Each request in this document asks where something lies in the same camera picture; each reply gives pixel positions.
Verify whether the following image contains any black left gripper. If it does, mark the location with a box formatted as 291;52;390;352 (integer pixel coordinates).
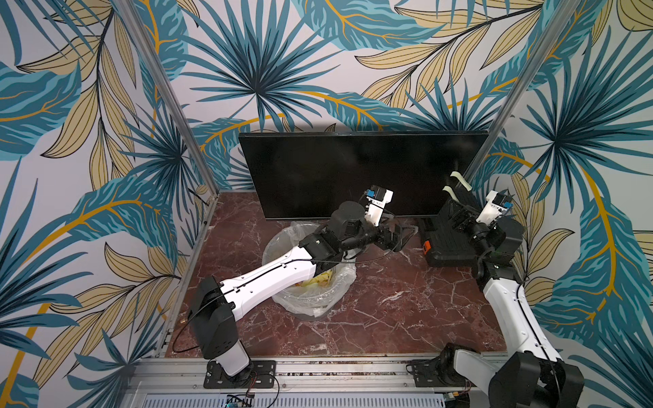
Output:
341;211;418;251

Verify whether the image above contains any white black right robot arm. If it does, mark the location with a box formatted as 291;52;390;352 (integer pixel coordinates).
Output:
449;203;584;407

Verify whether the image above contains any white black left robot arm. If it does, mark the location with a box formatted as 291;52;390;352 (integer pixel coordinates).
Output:
186;199;417;385

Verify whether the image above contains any upper right edge sticky note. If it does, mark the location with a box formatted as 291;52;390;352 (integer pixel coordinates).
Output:
450;171;472;191

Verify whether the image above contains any edge sticky note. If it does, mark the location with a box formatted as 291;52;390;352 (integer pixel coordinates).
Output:
442;185;460;203
450;171;472;191

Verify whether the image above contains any lower right edge sticky note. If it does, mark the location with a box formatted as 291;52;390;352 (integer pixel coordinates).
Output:
442;185;460;203

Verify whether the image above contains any discarded sticky notes pile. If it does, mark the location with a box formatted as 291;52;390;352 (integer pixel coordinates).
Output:
300;270;333;287

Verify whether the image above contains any black flat computer monitor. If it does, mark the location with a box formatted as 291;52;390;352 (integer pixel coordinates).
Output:
240;131;488;220

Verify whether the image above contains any black case with orange latches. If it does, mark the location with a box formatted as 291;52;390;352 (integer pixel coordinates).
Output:
417;187;481;269

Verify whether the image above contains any clear plastic bin liner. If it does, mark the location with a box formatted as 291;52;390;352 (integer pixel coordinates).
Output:
262;222;356;312

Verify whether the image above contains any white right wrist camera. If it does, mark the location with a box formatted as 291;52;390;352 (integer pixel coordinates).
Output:
476;190;513;226

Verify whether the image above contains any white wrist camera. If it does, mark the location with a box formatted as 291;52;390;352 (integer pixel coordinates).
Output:
476;190;513;226
364;185;394;226

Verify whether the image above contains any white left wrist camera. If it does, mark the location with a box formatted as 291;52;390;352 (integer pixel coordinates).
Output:
364;185;394;226

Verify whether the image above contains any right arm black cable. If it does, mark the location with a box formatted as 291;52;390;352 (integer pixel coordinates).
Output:
512;282;562;404

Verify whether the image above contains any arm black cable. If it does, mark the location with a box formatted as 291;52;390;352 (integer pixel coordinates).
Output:
170;249;404;355
512;282;562;404

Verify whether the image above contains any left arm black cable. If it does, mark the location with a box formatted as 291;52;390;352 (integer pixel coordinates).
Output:
170;249;404;355

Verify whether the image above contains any right aluminium frame post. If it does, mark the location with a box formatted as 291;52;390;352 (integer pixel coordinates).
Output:
464;0;581;180

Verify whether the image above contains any aluminium frame post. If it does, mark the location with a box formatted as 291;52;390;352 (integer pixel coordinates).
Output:
464;0;581;180
114;0;219;197

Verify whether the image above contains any left aluminium frame post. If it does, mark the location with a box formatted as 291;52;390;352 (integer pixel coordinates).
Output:
114;0;219;197

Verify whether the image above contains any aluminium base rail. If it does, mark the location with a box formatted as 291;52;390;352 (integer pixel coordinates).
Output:
122;355;489;407

